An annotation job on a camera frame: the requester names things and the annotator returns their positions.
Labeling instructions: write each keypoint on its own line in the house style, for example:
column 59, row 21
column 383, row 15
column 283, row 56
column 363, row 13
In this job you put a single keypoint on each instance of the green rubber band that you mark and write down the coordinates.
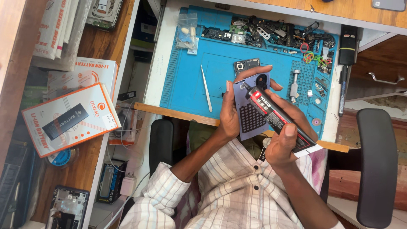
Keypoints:
column 319, row 59

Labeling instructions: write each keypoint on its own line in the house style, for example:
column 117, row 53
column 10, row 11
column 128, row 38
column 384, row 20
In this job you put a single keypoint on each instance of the checked shirt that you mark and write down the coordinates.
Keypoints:
column 235, row 190

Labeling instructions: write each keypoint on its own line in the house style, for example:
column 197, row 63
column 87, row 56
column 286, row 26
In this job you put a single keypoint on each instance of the silver tweezers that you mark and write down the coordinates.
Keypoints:
column 206, row 90

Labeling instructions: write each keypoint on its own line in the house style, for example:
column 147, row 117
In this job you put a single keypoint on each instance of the blue silicone repair mat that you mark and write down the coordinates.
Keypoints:
column 190, row 79

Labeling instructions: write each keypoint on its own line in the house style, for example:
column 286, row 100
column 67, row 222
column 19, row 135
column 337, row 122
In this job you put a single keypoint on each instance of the black pen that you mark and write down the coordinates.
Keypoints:
column 342, row 92

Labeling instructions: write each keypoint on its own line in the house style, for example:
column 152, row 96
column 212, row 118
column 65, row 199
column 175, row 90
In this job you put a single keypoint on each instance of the opened phone frame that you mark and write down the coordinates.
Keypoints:
column 68, row 206

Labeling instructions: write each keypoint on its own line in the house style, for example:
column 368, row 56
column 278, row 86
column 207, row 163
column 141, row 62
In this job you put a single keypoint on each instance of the clear bag of small parts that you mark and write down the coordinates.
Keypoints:
column 187, row 31

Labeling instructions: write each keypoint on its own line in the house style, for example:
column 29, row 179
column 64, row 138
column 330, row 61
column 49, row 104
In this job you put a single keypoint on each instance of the black chair armrest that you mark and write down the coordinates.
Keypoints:
column 376, row 165
column 160, row 143

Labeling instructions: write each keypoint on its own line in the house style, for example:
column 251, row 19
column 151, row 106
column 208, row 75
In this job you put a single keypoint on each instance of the white orange battery box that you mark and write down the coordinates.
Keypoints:
column 101, row 71
column 70, row 121

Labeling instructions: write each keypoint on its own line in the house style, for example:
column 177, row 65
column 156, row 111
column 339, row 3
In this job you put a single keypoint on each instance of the clear packet with orange print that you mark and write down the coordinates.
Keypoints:
column 125, row 127

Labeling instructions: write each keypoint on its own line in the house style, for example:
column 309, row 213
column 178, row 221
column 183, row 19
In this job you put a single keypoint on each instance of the white battery packet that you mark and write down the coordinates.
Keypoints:
column 68, row 81

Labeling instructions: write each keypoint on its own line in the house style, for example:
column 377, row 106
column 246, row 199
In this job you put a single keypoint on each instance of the small silver metal part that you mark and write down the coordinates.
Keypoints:
column 310, row 93

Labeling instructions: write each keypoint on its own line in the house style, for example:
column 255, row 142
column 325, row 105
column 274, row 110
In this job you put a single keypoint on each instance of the black handheld device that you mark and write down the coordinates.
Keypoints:
column 347, row 44

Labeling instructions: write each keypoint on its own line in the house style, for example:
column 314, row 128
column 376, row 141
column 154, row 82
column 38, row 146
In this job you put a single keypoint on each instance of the person's left hand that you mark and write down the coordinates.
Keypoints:
column 228, row 117

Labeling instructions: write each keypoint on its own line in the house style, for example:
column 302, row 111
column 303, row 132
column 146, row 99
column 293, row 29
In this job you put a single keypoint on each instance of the phone board in clear bag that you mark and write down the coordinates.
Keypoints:
column 105, row 12

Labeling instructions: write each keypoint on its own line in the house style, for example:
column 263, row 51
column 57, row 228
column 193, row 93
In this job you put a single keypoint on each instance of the grey phone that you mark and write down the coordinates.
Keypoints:
column 389, row 4

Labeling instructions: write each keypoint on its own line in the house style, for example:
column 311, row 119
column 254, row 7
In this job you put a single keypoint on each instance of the small pink round disc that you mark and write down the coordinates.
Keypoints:
column 316, row 121

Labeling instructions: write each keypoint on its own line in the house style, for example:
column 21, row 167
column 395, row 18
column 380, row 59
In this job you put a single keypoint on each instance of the silver precision screwdriver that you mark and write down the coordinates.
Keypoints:
column 294, row 86

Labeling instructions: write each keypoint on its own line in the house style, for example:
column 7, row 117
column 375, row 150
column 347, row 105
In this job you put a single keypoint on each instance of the black glue box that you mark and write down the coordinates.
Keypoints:
column 109, row 183

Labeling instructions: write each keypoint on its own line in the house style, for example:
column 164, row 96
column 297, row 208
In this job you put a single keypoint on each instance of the stack of white padded packets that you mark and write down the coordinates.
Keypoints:
column 57, row 28

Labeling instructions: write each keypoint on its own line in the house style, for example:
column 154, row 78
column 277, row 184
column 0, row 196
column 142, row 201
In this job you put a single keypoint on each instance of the dark phone frame with camera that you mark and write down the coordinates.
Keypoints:
column 243, row 65

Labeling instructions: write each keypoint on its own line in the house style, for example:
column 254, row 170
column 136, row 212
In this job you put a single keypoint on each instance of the red rubber band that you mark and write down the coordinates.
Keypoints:
column 301, row 47

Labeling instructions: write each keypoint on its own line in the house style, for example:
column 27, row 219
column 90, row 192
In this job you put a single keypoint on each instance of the heap of phone spare parts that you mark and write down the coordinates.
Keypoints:
column 270, row 33

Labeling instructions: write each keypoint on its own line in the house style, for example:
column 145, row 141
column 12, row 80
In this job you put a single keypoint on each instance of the yellow rubber band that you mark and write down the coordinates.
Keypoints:
column 305, row 57

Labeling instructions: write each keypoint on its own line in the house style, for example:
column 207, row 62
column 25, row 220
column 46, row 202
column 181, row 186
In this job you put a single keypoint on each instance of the white charger plug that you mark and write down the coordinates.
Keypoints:
column 127, row 185

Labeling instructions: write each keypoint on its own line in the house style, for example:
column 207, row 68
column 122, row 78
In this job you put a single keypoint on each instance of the lavender phone back cover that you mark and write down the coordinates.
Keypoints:
column 246, row 125

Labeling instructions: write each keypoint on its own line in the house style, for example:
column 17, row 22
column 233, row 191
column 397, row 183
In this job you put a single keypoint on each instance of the person's right hand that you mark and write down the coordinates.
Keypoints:
column 281, row 149

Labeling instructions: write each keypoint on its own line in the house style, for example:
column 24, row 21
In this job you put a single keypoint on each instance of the black glue tube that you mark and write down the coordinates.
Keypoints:
column 270, row 113

